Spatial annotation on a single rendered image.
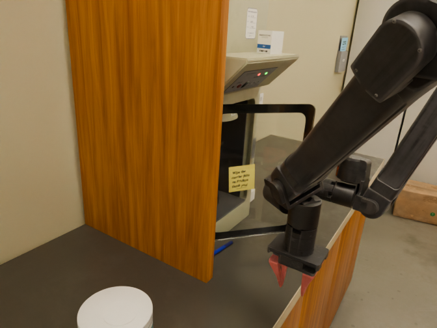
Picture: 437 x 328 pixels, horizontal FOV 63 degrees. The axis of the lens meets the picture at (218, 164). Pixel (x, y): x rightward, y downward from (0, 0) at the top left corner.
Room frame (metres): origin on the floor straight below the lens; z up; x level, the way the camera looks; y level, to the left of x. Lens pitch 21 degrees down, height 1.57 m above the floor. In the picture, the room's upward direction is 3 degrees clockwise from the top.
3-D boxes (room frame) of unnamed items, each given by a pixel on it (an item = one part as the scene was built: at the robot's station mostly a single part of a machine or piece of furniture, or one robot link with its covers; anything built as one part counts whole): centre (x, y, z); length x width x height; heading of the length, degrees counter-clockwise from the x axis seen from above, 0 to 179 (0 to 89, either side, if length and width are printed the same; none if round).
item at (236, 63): (0.99, -0.09, 1.46); 0.32 x 0.11 x 0.10; 148
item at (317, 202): (0.59, -0.16, 1.27); 0.07 x 0.06 x 0.07; 26
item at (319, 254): (0.58, -0.16, 1.21); 0.10 x 0.07 x 0.07; 59
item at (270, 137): (0.93, -0.11, 1.19); 0.30 x 0.01 x 0.40; 108
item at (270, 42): (1.05, -0.12, 1.54); 0.05 x 0.05 x 0.06; 43
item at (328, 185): (0.84, -0.27, 1.20); 0.07 x 0.07 x 0.10; 58
